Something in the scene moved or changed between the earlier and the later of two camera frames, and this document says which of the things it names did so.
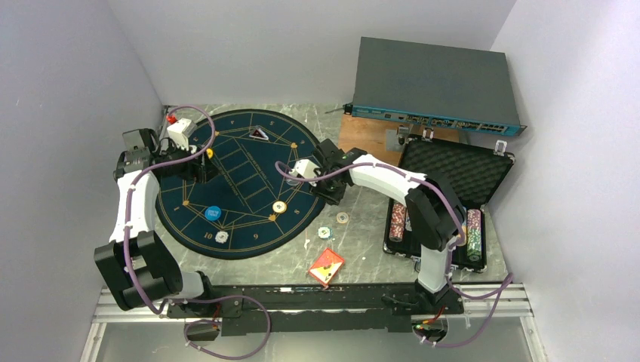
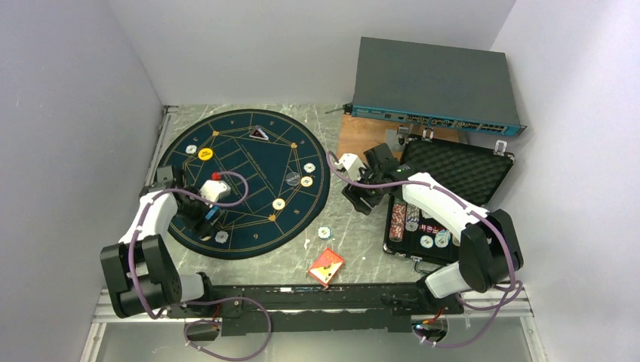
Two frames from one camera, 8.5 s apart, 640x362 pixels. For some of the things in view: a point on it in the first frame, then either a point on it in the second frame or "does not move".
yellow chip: (279, 207) does not move
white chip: (221, 237) does not move
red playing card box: (326, 267) does not move
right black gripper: (332, 199) → (353, 193)
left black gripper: (200, 170) → (202, 227)
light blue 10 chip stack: (324, 232) does not move
